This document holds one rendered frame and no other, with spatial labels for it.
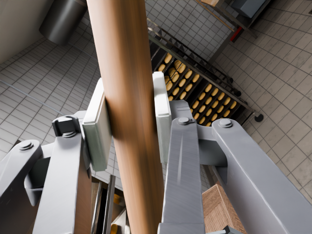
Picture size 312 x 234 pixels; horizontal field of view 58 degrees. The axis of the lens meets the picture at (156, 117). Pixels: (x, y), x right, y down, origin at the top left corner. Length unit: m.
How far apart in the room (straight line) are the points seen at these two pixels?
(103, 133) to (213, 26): 5.26
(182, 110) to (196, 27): 5.17
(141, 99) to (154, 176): 0.06
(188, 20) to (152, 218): 5.11
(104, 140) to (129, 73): 0.04
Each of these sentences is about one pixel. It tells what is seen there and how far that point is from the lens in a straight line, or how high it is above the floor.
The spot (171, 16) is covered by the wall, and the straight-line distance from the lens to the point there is 5.22.
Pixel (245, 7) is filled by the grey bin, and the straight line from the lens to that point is 4.77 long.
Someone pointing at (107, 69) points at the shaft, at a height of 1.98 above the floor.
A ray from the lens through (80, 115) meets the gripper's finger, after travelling 0.17.
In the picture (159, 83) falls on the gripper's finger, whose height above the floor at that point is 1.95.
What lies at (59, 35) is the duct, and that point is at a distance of 3.20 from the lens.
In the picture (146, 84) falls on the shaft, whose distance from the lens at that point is 0.16.
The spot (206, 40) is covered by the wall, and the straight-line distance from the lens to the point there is 5.41.
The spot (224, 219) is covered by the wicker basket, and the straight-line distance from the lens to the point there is 2.25.
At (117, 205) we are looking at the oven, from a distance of 2.28.
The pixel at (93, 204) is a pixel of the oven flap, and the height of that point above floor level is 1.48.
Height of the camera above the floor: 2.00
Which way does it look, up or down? 18 degrees down
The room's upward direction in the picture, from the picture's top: 59 degrees counter-clockwise
